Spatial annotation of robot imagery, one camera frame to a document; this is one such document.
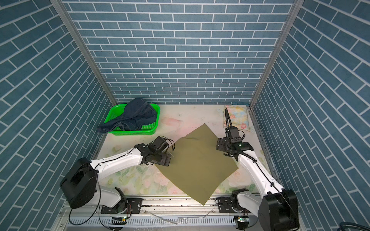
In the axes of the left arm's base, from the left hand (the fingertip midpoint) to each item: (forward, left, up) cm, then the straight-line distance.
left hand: (164, 160), depth 87 cm
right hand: (+6, -34, +9) cm, 36 cm away
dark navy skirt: (+35, +22, +4) cm, 41 cm away
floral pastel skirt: (+35, -54, 0) cm, 65 cm away
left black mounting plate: (-24, +14, -4) cm, 27 cm away
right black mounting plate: (-24, -34, -2) cm, 42 cm away
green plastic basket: (+37, +38, +4) cm, 54 cm away
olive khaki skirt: (-3, -20, -8) cm, 22 cm away
